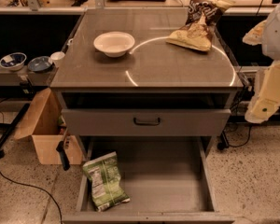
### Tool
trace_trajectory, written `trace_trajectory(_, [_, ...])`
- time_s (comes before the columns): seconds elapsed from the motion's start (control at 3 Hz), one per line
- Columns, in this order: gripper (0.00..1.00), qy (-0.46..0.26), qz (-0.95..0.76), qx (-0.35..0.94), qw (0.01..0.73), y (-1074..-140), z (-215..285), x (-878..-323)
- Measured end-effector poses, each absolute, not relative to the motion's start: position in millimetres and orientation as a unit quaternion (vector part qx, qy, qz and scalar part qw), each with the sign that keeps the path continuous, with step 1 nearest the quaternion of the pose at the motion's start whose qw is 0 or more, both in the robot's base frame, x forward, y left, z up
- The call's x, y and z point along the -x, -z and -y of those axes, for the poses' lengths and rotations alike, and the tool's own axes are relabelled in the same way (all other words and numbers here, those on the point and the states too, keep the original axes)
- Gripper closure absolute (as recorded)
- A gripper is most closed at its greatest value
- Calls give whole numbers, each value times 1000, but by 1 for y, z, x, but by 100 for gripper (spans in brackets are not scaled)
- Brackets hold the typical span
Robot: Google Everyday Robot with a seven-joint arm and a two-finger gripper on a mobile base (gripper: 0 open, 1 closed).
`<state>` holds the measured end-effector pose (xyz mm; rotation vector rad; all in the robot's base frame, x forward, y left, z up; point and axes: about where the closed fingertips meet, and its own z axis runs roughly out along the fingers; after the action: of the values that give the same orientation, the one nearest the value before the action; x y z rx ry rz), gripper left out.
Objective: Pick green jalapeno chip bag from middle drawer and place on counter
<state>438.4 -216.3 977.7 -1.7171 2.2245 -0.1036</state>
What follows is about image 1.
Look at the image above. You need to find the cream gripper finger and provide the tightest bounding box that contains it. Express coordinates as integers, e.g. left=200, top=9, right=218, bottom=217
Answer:
left=245, top=61, right=280, bottom=123
left=243, top=20, right=266, bottom=46

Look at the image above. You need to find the green jalapeno chip bag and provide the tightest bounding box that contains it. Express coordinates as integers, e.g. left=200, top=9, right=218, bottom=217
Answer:
left=82, top=152, right=130, bottom=212

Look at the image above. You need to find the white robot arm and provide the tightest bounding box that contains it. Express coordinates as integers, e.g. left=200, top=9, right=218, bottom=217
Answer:
left=243, top=2, right=280, bottom=123

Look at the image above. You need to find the brown chip bag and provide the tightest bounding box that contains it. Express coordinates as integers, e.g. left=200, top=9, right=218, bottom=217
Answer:
left=166, top=0, right=234, bottom=52

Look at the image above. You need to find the open middle drawer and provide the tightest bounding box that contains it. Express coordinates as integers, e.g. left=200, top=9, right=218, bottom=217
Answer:
left=63, top=137, right=234, bottom=224

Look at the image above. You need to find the grey drawer cabinet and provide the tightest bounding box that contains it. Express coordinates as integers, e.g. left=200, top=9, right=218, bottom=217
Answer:
left=50, top=8, right=242, bottom=148

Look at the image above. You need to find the white bowl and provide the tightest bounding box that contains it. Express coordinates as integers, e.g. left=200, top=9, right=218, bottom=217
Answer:
left=93, top=32, right=135, bottom=58

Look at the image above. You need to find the small white cup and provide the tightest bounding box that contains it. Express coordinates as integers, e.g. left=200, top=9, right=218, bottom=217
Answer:
left=50, top=51, right=65, bottom=67

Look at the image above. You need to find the dark blue bowl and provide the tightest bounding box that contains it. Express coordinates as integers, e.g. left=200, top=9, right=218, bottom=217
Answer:
left=28, top=56, right=53, bottom=73

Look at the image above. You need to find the cardboard box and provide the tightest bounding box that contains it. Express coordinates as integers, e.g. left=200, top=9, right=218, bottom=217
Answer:
left=13, top=88, right=84, bottom=166

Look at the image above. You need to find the grey side shelf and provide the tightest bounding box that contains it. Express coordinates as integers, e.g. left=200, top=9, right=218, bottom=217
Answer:
left=0, top=65, right=57, bottom=86

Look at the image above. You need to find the black metal bar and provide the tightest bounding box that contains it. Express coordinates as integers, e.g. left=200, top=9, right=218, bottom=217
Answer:
left=0, top=103, right=30, bottom=158

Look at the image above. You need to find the top drawer with handle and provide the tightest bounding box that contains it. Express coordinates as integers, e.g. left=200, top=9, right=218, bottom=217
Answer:
left=62, top=109, right=231, bottom=136

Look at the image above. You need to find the black handled tool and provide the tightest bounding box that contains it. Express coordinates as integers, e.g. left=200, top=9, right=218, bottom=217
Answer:
left=56, top=130, right=70, bottom=171

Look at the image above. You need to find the black floor cable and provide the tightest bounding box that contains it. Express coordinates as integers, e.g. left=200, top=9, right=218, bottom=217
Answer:
left=0, top=158, right=63, bottom=224

